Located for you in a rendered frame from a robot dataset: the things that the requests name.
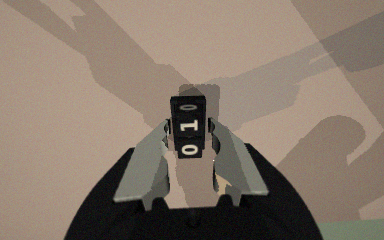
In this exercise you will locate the black tray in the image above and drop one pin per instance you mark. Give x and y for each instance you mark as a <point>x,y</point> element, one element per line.
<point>188,100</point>

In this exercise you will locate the black number cube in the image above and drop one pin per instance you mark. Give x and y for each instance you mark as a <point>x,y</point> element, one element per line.
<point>189,147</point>
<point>188,120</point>

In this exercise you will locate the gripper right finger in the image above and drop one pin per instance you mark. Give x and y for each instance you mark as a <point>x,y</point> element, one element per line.
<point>253,182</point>

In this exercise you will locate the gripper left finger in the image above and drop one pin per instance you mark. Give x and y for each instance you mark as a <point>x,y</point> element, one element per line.
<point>128,188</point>

